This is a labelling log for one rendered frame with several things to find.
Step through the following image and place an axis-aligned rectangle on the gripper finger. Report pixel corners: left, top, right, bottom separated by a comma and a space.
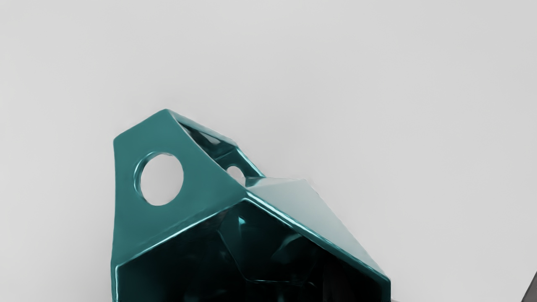
521, 271, 537, 302

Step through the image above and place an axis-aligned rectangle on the teal faceted mug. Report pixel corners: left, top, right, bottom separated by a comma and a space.
111, 109, 391, 302

